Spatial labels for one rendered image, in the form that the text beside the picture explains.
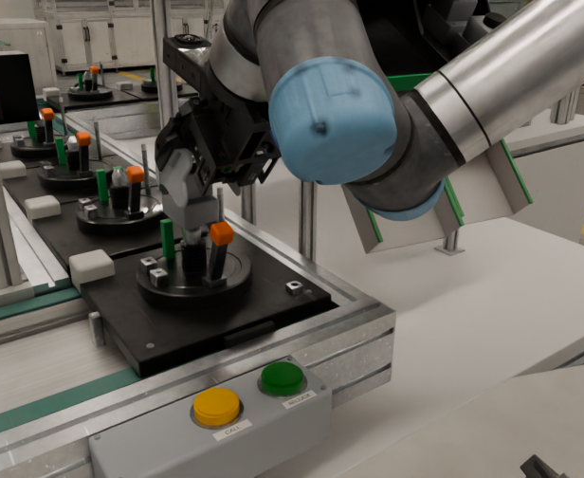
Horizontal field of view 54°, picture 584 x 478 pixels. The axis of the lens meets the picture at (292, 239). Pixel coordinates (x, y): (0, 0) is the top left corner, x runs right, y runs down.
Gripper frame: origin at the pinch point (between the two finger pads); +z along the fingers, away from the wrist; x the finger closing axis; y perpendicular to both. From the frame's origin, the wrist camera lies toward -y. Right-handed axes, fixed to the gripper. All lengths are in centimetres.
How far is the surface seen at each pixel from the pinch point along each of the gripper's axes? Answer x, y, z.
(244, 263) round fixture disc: 5.6, 9.8, 6.6
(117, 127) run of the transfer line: 30, -73, 93
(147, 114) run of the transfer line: 40, -75, 91
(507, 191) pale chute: 47.8, 12.8, -0.3
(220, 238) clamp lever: -0.7, 9.6, -3.0
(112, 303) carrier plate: -10.3, 8.9, 10.0
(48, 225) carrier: -10.4, -12.4, 29.2
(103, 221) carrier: -4.4, -7.7, 22.2
